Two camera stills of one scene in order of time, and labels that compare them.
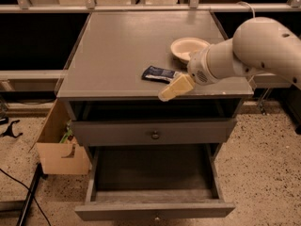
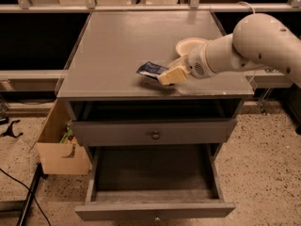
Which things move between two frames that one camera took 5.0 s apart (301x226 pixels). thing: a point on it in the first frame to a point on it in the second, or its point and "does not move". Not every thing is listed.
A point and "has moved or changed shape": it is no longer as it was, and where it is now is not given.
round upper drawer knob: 155,136 does not move
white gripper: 198,68 to 197,63
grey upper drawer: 147,132 does not move
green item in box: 69,132 does not move
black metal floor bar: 39,174 does not move
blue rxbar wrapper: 156,73 has moved or changed shape
